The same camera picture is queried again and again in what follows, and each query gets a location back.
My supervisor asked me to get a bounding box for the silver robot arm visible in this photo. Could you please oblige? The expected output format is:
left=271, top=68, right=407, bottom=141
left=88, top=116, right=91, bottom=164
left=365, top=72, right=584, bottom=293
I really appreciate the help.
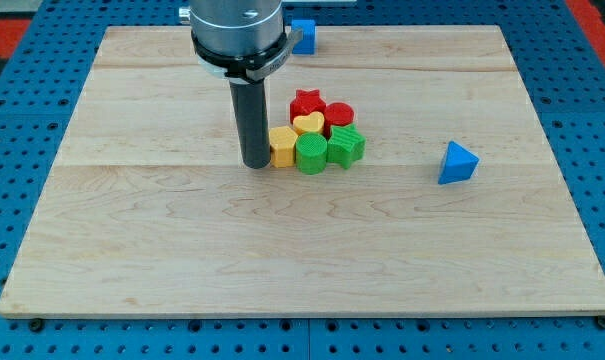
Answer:
left=189, top=0, right=303, bottom=85

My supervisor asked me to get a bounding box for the green star block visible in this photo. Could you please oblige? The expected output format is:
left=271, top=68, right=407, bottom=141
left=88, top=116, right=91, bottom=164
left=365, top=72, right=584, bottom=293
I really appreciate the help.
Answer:
left=327, top=124, right=366, bottom=169

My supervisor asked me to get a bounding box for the red star block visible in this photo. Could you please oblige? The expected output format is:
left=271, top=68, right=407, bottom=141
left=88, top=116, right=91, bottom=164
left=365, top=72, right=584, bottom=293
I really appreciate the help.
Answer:
left=289, top=89, right=326, bottom=123

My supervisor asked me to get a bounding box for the green cylinder block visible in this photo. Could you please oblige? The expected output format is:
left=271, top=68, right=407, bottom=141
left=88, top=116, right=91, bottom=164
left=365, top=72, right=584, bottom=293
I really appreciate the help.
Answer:
left=296, top=133, right=328, bottom=175

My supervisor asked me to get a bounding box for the yellow hexagon block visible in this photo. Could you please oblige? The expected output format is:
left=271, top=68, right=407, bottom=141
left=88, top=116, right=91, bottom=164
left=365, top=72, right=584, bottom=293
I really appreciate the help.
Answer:
left=269, top=126, right=298, bottom=168

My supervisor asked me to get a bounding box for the yellow heart block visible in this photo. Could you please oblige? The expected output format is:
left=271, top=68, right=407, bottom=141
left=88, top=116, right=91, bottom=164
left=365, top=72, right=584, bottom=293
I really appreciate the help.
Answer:
left=293, top=111, right=325, bottom=135

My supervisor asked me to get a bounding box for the red cylinder block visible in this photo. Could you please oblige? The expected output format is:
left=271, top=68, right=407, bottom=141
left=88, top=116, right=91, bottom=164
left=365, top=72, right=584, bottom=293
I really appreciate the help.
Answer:
left=323, top=102, right=355, bottom=139

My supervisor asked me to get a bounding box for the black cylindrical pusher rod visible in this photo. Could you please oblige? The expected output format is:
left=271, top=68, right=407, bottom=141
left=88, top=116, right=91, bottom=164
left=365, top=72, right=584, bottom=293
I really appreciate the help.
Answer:
left=229, top=81, right=270, bottom=169

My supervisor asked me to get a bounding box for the blue cube block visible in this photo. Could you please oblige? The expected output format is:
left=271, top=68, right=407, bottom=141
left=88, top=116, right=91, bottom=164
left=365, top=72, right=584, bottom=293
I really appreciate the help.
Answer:
left=291, top=19, right=316, bottom=55

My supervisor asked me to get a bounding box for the blue triangle block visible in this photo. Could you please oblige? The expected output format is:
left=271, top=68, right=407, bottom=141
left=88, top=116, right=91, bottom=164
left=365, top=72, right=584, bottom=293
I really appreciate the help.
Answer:
left=438, top=141, right=480, bottom=185

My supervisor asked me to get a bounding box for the wooden board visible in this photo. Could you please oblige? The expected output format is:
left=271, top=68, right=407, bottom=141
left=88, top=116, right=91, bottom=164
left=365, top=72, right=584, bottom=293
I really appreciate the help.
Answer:
left=0, top=25, right=605, bottom=319

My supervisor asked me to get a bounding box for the blue pegboard base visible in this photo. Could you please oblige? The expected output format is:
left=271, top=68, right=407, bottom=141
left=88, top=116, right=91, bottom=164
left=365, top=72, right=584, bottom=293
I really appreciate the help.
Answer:
left=0, top=0, right=605, bottom=359

